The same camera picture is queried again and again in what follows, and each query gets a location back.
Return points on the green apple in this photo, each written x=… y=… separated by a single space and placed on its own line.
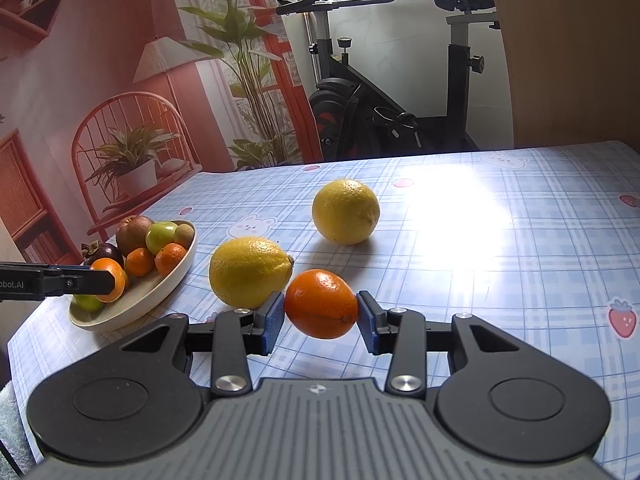
x=87 y=303
x=160 y=237

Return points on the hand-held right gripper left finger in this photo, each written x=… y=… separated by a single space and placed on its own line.
x=272 y=325

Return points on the blue plaid printed tablecloth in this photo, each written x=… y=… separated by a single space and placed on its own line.
x=500 y=235

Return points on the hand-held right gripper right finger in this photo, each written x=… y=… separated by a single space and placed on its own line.
x=367 y=325

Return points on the cream oval bowl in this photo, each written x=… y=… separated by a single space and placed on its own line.
x=150 y=300

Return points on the red apple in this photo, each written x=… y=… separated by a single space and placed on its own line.
x=131 y=232

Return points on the yellow lemon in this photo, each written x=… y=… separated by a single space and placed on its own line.
x=345 y=211
x=250 y=272

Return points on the brown longan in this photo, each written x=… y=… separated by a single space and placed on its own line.
x=184 y=235

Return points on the dark purple mangosteen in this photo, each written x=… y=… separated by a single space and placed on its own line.
x=102 y=254

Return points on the black exercise bike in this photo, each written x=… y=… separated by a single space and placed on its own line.
x=350 y=90

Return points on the wall poster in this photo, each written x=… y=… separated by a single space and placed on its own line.
x=75 y=60

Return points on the small orange tangerine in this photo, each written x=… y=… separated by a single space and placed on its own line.
x=120 y=277
x=140 y=262
x=320 y=300
x=170 y=258

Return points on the wooden cabinet panel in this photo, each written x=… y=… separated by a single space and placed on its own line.
x=575 y=60

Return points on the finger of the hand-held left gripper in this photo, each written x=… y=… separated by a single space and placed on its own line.
x=70 y=266
x=85 y=282

